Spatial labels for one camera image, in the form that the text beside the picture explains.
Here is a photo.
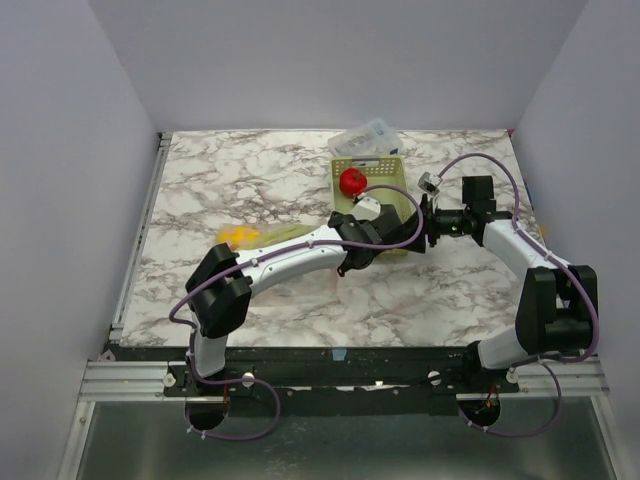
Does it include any red fake apple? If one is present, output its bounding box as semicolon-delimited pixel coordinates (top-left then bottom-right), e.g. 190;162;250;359
338;168;368;198

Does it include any clear zip top bag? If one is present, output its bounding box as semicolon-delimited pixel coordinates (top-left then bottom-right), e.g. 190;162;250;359
216;223;338;306

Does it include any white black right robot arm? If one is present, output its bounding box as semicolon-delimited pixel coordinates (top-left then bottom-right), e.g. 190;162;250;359
419;173;597;392

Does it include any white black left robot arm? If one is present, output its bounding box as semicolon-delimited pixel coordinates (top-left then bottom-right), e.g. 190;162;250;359
185;204;424;395

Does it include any green fake vegetable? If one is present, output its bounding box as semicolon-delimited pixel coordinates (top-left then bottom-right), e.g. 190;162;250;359
256;224;316;245

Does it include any yellow fake pepper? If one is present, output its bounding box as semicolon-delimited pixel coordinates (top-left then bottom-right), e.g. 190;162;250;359
216;225;260;250

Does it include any green perforated plastic basket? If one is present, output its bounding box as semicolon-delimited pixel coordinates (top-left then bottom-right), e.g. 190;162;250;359
329;156;426;261

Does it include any clear plastic organizer box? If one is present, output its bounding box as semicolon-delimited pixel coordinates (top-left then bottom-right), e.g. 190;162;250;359
327;118;403;157

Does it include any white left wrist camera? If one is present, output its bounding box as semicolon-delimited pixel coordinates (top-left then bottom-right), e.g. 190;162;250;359
350;195;381;221

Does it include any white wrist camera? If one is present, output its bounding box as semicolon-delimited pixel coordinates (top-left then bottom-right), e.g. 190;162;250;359
350;195;381;221
418;172;443;197

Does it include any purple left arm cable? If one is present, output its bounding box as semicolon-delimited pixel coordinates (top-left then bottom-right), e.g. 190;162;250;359
168;184;426;441

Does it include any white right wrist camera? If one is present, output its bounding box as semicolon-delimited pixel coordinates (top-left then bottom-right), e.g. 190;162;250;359
418;172;443;197

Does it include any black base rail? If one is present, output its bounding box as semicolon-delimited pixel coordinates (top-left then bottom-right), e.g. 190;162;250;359
163;347;519;418

